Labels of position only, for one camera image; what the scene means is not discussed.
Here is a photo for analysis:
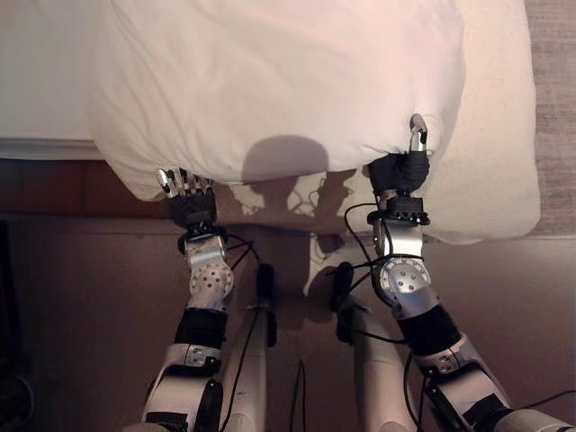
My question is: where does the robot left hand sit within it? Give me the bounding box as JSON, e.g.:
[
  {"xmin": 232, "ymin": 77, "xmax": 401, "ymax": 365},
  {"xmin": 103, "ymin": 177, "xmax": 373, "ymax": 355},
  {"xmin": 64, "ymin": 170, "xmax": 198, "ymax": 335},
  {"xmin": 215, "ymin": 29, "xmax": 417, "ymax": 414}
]
[{"xmin": 156, "ymin": 166, "xmax": 218, "ymax": 228}]

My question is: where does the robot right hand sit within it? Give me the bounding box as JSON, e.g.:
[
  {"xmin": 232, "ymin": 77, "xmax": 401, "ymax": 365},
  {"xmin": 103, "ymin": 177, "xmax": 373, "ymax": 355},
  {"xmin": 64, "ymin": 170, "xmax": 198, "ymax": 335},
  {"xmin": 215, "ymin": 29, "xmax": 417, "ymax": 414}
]
[{"xmin": 367, "ymin": 113, "xmax": 432, "ymax": 194}]

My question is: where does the large white pillow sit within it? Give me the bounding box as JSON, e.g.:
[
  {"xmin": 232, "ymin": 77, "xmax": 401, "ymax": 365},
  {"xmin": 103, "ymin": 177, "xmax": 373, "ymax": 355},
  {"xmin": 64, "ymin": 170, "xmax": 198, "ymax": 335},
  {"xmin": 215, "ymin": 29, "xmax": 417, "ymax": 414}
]
[{"xmin": 86, "ymin": 0, "xmax": 465, "ymax": 203}]

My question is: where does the white duvet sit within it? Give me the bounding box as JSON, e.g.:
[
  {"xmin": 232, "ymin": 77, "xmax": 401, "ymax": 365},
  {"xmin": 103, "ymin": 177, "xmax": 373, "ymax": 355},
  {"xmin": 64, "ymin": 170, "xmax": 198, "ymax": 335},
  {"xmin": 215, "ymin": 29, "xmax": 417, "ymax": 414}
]
[{"xmin": 416, "ymin": 0, "xmax": 542, "ymax": 245}]

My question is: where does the robot left leg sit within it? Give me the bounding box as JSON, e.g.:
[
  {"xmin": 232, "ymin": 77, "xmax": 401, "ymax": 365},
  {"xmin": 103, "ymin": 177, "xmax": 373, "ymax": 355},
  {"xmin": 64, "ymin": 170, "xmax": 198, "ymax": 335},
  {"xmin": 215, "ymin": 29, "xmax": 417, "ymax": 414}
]
[{"xmin": 216, "ymin": 263, "xmax": 278, "ymax": 432}]

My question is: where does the robot leg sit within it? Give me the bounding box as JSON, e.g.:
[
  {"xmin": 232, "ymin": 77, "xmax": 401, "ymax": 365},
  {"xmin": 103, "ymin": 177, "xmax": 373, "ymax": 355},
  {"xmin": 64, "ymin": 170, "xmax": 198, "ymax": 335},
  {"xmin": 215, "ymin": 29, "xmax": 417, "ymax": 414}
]
[
  {"xmin": 216, "ymin": 263, "xmax": 278, "ymax": 432},
  {"xmin": 329, "ymin": 261, "xmax": 418, "ymax": 432}
]

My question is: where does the robot right leg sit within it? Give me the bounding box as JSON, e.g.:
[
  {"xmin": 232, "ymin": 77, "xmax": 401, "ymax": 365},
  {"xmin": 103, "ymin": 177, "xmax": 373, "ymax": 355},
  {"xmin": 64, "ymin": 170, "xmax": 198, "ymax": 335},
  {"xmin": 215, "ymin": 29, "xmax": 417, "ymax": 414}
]
[{"xmin": 329, "ymin": 261, "xmax": 418, "ymax": 432}]

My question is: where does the dark furniture piece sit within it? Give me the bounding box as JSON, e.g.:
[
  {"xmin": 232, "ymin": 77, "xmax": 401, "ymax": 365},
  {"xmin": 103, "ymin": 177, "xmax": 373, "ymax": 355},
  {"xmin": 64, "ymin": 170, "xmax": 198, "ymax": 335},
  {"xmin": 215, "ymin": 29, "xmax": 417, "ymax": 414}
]
[{"xmin": 0, "ymin": 218, "xmax": 35, "ymax": 432}]

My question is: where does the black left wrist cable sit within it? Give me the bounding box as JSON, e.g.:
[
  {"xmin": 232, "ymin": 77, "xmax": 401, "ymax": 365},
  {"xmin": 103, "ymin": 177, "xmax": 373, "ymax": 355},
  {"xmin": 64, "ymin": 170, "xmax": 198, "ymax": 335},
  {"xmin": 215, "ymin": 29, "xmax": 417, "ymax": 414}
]
[{"xmin": 215, "ymin": 236, "xmax": 263, "ymax": 316}]

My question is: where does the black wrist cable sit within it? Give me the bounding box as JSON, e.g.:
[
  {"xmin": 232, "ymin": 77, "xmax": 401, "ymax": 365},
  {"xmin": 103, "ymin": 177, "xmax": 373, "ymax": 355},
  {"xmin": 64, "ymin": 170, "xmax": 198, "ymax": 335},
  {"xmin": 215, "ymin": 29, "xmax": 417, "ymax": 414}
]
[
  {"xmin": 215, "ymin": 236, "xmax": 263, "ymax": 316},
  {"xmin": 331, "ymin": 202, "xmax": 427, "ymax": 316}
]

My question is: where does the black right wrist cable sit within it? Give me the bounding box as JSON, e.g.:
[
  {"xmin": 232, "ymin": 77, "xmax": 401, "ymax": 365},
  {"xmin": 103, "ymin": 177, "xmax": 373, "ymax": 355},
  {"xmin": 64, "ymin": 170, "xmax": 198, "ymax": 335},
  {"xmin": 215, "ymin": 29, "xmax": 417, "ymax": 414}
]
[{"xmin": 331, "ymin": 202, "xmax": 427, "ymax": 316}]

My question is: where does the black floor cable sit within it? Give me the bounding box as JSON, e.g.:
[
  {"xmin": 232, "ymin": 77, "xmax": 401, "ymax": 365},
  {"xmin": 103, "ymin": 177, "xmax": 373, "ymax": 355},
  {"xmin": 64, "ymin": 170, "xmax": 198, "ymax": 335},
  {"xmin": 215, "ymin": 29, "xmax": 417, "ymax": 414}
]
[{"xmin": 517, "ymin": 389, "xmax": 576, "ymax": 410}]

